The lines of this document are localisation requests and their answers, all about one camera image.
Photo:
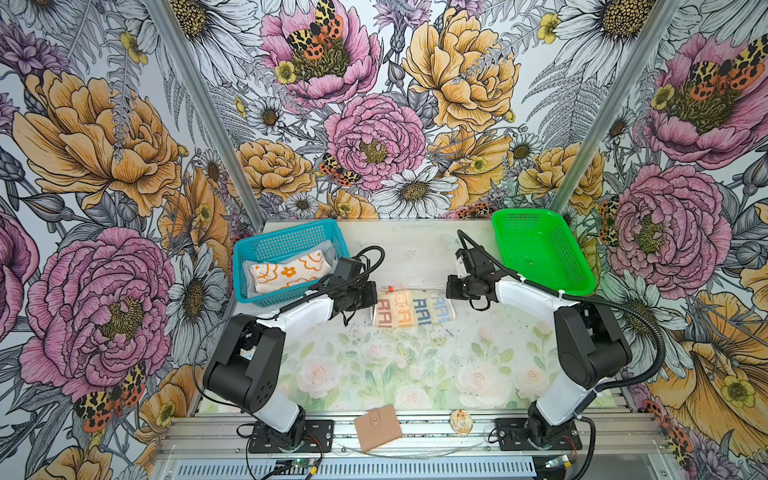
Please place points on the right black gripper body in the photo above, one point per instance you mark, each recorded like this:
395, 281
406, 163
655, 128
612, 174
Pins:
463, 288

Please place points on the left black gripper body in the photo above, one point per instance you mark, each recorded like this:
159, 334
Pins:
362, 296

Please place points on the striped grey patterned towel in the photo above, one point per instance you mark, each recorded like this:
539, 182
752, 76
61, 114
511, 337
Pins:
409, 307

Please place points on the teal plastic basket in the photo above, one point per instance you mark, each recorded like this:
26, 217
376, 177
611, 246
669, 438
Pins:
280, 246

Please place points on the orange patterned white towel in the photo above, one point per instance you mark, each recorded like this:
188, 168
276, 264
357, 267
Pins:
291, 273

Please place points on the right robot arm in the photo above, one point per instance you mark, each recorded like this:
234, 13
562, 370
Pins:
590, 344

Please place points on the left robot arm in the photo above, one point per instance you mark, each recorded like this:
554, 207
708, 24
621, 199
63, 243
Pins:
244, 369

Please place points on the green plastic basket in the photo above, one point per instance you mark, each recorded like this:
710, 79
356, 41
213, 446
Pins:
538, 244

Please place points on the brown leather wallet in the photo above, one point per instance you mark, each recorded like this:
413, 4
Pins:
377, 427

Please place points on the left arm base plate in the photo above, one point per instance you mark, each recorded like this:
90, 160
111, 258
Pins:
309, 436

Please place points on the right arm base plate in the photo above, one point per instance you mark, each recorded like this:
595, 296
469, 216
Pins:
519, 434

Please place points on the aluminium front rail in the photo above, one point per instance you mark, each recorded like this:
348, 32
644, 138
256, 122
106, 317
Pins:
610, 444

